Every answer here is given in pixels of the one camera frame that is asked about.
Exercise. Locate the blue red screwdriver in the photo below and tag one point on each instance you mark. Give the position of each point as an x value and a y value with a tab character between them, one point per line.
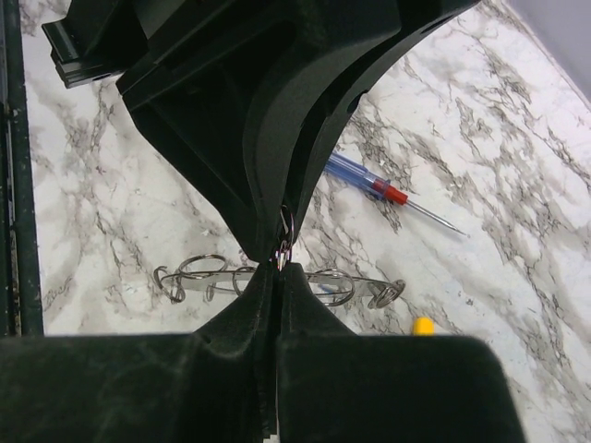
357	175

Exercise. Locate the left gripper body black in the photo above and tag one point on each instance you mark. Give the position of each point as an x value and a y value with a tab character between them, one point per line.
100	39

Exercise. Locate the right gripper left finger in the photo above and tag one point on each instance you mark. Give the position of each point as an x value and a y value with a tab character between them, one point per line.
215	384

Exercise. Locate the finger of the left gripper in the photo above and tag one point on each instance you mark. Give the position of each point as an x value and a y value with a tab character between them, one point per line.
192	107
337	51

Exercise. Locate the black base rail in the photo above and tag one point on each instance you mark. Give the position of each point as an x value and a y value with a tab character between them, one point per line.
21	300

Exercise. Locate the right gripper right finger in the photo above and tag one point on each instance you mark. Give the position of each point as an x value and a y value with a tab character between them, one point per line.
336	386

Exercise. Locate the round metal keyring disc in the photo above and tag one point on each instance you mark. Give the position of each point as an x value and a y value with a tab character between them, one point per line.
211	274

